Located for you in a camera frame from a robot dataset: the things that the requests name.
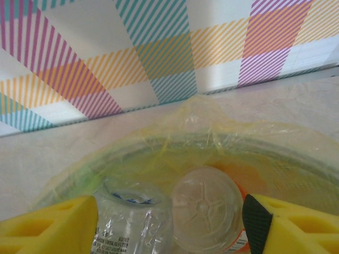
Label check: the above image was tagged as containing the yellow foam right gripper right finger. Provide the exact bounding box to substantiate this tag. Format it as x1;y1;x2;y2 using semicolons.
242;194;339;254

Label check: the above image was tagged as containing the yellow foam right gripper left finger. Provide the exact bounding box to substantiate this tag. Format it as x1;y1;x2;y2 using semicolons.
0;195;99;254

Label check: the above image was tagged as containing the clear bottle bluish cap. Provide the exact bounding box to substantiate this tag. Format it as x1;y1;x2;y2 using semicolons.
90;176;175;254

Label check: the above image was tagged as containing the orange label bottle amber cap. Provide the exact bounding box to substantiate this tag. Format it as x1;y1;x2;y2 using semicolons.
171;167;251;253

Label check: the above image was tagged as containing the bin with yellow plastic liner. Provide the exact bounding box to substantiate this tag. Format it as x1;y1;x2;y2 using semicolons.
29;95;339;220

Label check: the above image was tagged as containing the red snack packet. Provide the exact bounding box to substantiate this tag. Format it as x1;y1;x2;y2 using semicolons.
211;160;268;198

